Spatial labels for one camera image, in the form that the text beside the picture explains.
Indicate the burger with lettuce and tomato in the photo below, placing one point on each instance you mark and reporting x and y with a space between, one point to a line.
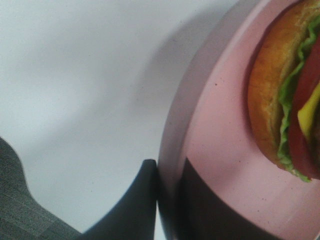
284 91

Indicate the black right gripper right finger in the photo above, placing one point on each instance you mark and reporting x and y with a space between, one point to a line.
197 213

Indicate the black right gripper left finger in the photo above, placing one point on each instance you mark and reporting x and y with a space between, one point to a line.
134 215

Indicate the pink round plate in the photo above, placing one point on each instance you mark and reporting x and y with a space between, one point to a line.
208 125

